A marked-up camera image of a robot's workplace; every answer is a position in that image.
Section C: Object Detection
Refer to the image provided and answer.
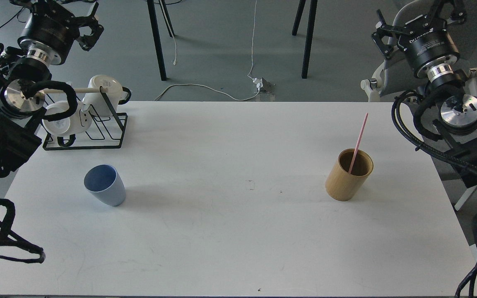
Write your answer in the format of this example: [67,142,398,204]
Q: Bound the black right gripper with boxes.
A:
[371,0,467,79]

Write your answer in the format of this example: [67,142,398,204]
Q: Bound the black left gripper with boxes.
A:
[10,0,104,65]

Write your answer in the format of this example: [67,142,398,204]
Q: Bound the pink chopstick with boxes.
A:
[348,113,369,174]

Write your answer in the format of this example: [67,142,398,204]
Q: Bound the blue plastic cup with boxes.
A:
[84,164,126,206]

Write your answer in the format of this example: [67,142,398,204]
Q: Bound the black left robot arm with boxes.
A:
[0,0,104,264]

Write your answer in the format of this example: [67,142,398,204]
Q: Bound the wooden rack dowel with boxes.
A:
[42,87,108,94]

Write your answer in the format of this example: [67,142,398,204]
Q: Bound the white mug upper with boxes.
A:
[82,74,123,118]

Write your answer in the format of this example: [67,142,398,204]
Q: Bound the white mug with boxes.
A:
[42,100,92,137]
[82,74,123,118]

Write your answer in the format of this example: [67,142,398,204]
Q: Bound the black table leg left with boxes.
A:
[146,0,175,81]

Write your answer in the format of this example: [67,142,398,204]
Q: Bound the black table leg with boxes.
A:
[146,0,175,81]
[291,0,318,79]

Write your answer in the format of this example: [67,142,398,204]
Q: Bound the white mug lower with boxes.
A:
[42,100,92,137]

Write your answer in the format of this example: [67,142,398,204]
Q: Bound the black table leg right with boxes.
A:
[291,0,318,79]

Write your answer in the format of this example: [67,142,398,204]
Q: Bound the white power plug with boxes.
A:
[252,77,273,93]

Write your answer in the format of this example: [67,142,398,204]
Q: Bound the bamboo cylinder holder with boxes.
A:
[324,149,373,202]

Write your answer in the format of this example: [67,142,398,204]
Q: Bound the black wire dish rack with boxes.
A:
[42,87,131,151]

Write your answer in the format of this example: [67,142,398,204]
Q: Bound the white floor cable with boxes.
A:
[154,0,264,102]

